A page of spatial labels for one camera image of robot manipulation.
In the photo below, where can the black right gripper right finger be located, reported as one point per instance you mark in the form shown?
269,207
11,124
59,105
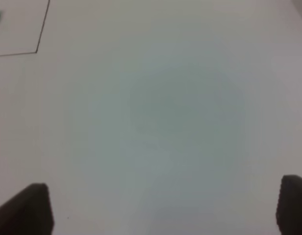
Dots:
289,205

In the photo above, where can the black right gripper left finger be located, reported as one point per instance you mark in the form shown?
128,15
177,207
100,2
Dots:
28,212

